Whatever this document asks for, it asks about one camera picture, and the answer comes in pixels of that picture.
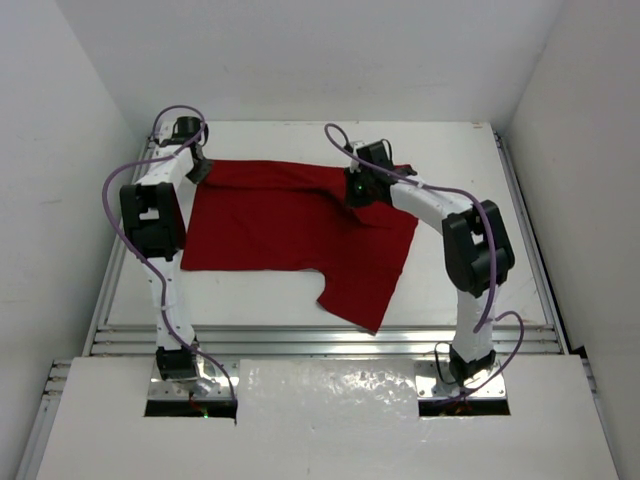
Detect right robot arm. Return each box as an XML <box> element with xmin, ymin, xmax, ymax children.
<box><xmin>344</xmin><ymin>140</ymin><xmax>515</xmax><ymax>387</ymax></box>

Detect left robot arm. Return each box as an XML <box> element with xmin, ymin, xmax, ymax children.
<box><xmin>119</xmin><ymin>116</ymin><xmax>212</xmax><ymax>381</ymax></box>

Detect red t shirt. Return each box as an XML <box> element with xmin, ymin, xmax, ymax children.
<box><xmin>181</xmin><ymin>160</ymin><xmax>418</xmax><ymax>333</ymax></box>

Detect aluminium frame rail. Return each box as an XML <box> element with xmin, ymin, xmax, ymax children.
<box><xmin>83</xmin><ymin>121</ymin><xmax>574</xmax><ymax>358</ymax></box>

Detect white foam cover panel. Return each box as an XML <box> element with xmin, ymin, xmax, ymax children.
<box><xmin>38</xmin><ymin>356</ymin><xmax>617</xmax><ymax>479</ymax></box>

